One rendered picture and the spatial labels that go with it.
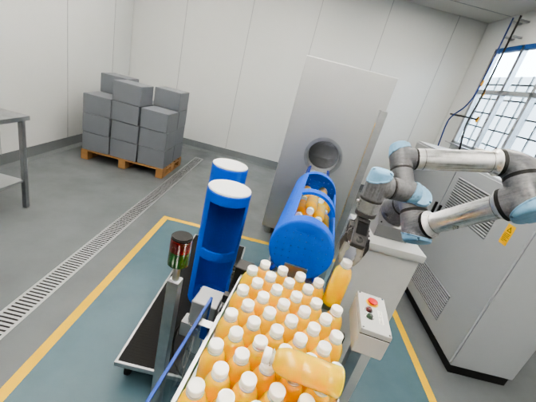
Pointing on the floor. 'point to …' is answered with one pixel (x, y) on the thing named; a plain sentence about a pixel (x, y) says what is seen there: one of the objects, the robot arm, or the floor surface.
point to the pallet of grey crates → (134, 124)
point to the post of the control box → (349, 364)
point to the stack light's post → (173, 290)
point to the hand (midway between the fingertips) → (347, 262)
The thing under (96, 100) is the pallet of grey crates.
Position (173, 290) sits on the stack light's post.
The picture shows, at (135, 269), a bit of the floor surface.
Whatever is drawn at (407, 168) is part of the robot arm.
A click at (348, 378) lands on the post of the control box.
